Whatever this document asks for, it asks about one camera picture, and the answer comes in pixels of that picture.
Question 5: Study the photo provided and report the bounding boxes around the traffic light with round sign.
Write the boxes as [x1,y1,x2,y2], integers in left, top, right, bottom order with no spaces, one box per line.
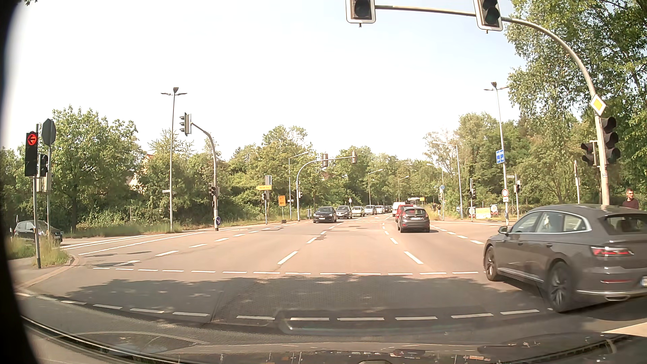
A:
[24,118,57,269]

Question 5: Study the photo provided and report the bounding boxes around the road markings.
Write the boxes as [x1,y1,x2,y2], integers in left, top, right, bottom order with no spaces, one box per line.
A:
[15,216,647,337]

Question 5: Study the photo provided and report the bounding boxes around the traffic island pavement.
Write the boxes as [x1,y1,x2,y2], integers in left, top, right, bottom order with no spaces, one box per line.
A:
[7,255,82,290]

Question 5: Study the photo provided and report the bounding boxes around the double-headed lamp post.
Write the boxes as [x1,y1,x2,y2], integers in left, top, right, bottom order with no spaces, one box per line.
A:
[161,87,188,233]

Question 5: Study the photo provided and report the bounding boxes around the large green trees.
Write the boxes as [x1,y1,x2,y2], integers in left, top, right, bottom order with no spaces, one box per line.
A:
[424,0,647,219]

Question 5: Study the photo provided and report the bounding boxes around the wood of green trees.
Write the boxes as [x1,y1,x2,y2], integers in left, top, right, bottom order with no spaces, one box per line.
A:
[0,105,458,234]

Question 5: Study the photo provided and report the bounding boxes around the dark grey hatchback car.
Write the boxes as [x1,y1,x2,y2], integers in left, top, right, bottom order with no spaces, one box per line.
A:
[397,207,431,234]

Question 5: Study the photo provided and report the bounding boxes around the car's own bonnet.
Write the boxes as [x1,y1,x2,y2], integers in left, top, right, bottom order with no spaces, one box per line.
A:
[20,316,647,364]

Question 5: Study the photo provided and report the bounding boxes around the yellow direction sign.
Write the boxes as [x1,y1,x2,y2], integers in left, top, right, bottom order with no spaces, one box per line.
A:
[256,175,273,225]

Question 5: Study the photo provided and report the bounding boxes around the dark parked car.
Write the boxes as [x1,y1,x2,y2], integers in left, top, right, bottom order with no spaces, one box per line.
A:
[13,220,64,244]

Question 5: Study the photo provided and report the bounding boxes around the grey asphalt road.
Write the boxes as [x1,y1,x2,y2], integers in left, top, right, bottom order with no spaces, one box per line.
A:
[14,214,647,350]

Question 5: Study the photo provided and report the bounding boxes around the grey estate car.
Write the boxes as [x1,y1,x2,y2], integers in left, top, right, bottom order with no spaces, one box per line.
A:
[483,204,647,313]

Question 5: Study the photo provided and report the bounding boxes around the lamp post with blue sign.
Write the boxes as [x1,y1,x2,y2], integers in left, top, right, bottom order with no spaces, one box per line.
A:
[484,82,511,226]

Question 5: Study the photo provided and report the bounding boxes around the queue of cars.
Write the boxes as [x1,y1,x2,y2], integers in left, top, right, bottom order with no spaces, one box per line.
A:
[335,202,406,219]

